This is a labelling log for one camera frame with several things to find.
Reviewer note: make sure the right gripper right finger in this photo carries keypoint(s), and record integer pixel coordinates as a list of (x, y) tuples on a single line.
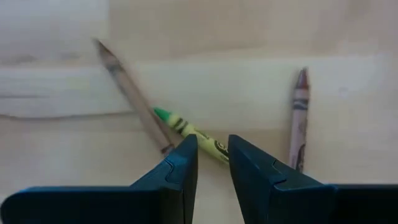
[(267, 199)]

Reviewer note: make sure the yellow-green crayon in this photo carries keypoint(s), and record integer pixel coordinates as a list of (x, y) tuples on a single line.
[(186, 128)]

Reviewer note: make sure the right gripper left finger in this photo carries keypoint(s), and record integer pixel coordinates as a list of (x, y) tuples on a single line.
[(155, 202)]

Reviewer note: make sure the tan crayon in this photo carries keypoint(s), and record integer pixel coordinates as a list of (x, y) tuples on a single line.
[(130, 93)]

